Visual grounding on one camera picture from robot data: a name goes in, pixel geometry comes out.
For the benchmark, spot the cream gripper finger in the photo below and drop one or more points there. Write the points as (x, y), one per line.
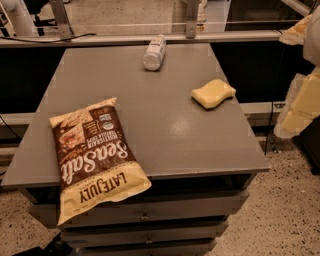
(295, 34)
(302, 105)

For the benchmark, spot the yellow sponge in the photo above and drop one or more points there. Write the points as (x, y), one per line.
(213, 93)

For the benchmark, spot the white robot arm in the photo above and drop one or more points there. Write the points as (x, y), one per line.
(311, 45)

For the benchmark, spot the brown Late July chip bag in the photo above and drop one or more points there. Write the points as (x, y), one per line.
(95, 163)

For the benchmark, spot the grey drawer cabinet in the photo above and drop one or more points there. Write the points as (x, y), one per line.
(200, 162)

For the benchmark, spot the white plastic bottle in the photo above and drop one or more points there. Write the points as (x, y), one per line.
(154, 54)

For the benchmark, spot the grey metal railing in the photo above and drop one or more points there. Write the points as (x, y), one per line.
(74, 23)

